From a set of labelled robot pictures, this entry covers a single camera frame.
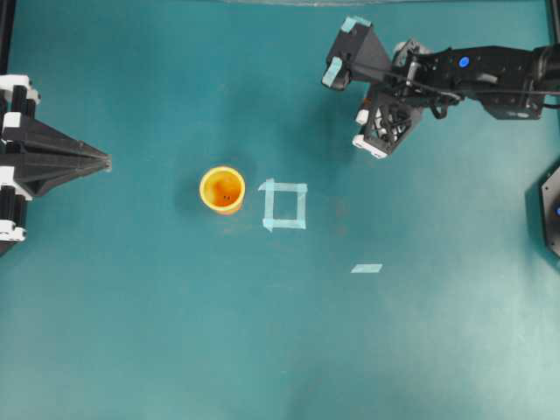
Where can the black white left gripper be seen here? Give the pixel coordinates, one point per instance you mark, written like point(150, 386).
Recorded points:
point(20, 183)

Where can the orange plastic cup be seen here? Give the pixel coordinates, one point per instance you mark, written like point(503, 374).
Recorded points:
point(222, 189)

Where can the black frame post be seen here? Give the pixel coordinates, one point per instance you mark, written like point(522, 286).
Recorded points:
point(552, 10)
point(7, 18)

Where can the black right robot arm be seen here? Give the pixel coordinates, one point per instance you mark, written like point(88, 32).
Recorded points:
point(509, 83)

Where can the black frame post right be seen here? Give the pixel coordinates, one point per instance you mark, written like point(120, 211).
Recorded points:
point(552, 10)

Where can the light blue tape square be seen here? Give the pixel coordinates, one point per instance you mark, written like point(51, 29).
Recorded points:
point(284, 205)

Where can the black frame post left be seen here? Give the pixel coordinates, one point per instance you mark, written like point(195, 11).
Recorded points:
point(7, 18)

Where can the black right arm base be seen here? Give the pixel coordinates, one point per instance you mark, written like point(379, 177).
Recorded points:
point(542, 212)

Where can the light blue tape strip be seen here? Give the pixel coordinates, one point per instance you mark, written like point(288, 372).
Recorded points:
point(367, 268)

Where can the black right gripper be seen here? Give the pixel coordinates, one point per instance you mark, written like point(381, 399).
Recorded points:
point(411, 67)

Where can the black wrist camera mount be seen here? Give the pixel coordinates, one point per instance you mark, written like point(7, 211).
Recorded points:
point(384, 123)

